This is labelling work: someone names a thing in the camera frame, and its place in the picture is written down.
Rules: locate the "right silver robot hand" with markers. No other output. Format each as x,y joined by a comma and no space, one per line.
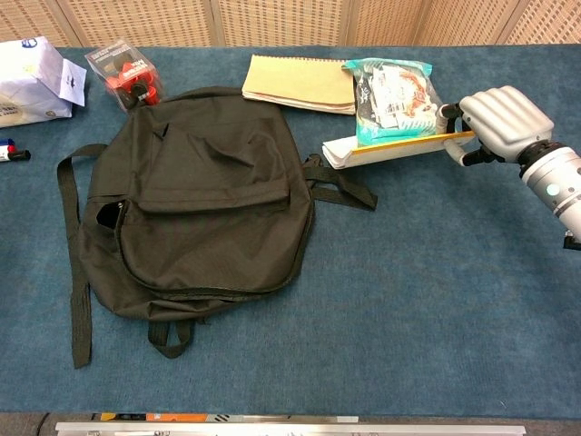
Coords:
504,118

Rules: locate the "white yellow Lexicon book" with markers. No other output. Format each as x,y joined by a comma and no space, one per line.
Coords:
386,154

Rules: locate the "black fabric backpack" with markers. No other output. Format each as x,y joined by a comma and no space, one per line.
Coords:
204,204

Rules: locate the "teal plastic snack bag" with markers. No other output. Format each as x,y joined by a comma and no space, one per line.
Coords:
395,100

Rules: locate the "brown spiral notebook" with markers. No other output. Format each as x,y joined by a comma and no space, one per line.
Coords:
295,82

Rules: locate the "wicker folding screen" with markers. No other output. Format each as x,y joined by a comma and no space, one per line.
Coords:
281,20

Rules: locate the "clear box with orange caps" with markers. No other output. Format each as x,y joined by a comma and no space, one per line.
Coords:
127,77

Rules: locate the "orange labelled edge strip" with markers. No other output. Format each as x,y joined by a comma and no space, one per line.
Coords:
181,417

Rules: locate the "white paper bag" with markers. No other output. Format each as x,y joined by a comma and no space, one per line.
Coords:
27,82

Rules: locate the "black cap marker pen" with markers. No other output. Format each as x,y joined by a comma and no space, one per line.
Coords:
20,155

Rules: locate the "red cap marker pen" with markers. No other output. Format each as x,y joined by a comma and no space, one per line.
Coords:
11,149

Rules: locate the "blue cap marker pen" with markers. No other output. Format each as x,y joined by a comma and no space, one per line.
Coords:
5,143

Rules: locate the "aluminium profile rail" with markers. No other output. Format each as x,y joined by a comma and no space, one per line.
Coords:
290,429

